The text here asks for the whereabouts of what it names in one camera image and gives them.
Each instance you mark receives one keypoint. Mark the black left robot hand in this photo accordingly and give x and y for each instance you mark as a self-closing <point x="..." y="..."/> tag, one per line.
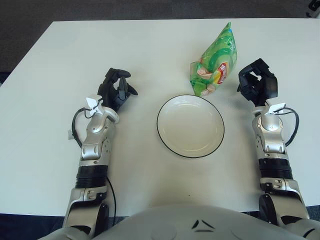
<point x="107" y="88"/>

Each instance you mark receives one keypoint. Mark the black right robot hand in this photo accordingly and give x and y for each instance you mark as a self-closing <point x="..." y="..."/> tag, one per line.
<point x="270" y="85"/>

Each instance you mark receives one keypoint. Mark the green potato chips bag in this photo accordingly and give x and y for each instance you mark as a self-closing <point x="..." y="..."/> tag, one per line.
<point x="220" y="55"/>

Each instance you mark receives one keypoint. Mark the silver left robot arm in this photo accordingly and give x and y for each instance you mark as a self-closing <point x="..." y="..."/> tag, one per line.
<point x="97" y="130"/>

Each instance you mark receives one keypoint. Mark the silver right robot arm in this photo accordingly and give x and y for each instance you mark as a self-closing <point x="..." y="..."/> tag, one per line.
<point x="271" y="130"/>

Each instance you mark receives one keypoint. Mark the white plate with black rim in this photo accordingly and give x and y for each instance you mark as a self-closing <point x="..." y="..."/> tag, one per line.
<point x="190" y="125"/>

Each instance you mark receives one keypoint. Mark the white left wrist label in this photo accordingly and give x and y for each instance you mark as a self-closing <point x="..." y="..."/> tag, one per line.
<point x="90" y="102"/>

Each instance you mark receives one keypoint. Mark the white wrist label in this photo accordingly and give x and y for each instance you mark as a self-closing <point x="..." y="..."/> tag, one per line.
<point x="90" y="102"/>
<point x="277" y="107"/>

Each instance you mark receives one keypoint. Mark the white right wrist label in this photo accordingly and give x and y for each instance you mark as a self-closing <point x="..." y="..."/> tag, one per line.
<point x="277" y="107"/>

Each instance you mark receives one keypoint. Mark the black chair base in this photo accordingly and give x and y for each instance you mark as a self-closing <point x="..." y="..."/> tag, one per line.
<point x="313" y="6"/>

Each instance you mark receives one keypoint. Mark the grey robot torso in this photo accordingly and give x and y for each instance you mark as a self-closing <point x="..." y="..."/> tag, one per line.
<point x="162" y="225"/>

